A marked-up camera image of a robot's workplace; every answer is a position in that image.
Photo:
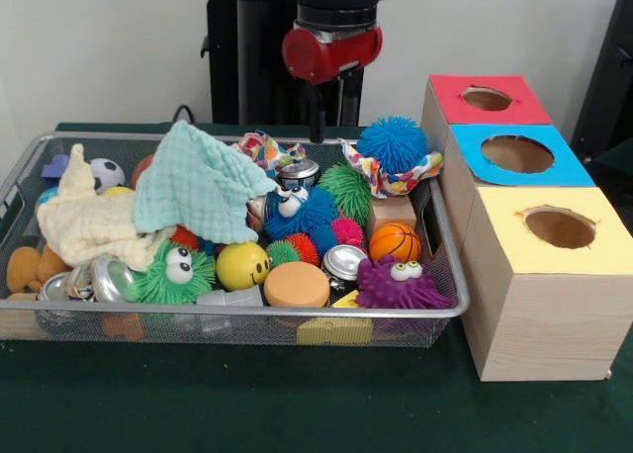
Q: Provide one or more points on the purple spiky ball with eyes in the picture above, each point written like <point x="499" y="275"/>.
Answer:
<point x="395" y="292"/>

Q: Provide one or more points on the small orange basketball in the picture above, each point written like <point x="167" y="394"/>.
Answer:
<point x="394" y="243"/>

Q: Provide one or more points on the yellow smiley ball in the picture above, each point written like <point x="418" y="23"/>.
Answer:
<point x="242" y="267"/>

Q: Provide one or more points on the shallow mesh bin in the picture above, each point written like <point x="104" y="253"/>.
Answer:
<point x="222" y="332"/>

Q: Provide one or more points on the black upright panel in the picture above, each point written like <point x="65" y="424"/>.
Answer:
<point x="608" y="77"/>

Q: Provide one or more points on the wooden three-hole box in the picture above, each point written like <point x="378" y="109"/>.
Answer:
<point x="544" y="319"/>

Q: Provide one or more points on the dark blue spiky ball with eyes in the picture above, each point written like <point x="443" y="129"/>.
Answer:
<point x="306" y="215"/>

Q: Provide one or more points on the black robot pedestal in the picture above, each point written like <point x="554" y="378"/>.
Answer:
<point x="247" y="52"/>

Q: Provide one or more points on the light blue waffle cloth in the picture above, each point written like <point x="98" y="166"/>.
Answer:
<point x="198" y="191"/>

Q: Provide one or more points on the confetti print cloth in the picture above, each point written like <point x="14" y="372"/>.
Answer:
<point x="395" y="176"/>

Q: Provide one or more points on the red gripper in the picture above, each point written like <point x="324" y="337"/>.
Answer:
<point x="316" y="57"/>

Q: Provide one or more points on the green spiky ball with eyes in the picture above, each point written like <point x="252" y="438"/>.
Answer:
<point x="158" y="280"/>

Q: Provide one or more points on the cream waffle cloth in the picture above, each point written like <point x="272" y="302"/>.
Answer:
<point x="89" y="225"/>

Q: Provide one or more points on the orange foam disc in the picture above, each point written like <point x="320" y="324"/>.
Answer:
<point x="297" y="285"/>

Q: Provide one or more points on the green cloth side table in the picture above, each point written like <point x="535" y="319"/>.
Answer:
<point x="615" y="171"/>

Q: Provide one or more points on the dark green tablecloth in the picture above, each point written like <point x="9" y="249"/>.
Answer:
<point x="297" y="403"/>

